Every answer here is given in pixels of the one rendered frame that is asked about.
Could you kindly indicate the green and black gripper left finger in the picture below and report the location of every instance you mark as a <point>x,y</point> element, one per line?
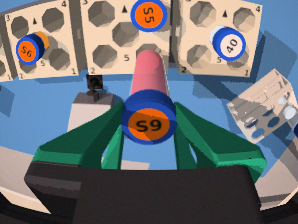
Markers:
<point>85,144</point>

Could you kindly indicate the blue-capped graduated tube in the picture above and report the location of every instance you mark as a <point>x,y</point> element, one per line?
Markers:
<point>227,42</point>

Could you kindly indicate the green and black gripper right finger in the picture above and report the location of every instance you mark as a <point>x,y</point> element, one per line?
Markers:
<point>213,145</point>

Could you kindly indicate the blue table mat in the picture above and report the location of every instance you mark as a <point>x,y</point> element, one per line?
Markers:
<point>35,111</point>

